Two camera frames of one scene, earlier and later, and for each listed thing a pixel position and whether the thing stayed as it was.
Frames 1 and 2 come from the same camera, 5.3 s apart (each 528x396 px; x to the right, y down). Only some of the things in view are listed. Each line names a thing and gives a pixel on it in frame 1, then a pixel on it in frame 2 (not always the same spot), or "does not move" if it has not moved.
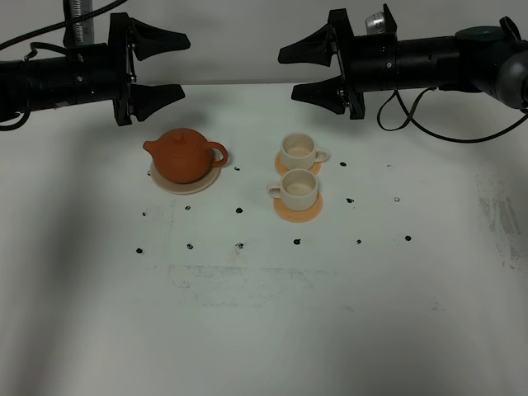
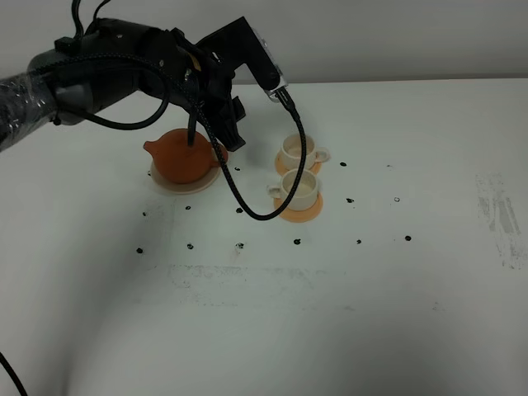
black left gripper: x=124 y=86 -> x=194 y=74
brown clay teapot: x=183 y=156 does not move
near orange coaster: x=299 y=216 does not move
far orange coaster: x=280 y=168 does not move
